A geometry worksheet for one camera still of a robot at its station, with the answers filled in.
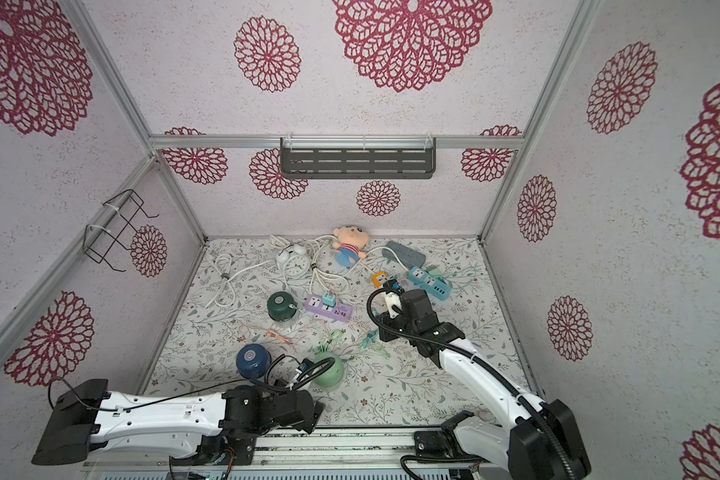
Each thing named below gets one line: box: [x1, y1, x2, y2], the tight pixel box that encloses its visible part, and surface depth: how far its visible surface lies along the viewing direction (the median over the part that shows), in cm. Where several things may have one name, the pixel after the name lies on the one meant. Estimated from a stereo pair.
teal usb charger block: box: [322, 291, 336, 307], surface depth 97 cm
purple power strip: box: [304, 292, 353, 321], surface depth 99 cm
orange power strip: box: [372, 271, 389, 289], surface depth 108 cm
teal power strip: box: [408, 266, 452, 301], surface depth 107 cm
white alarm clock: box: [276, 244, 311, 278], surface depth 105 cm
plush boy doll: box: [332, 225, 370, 267], surface depth 112 cm
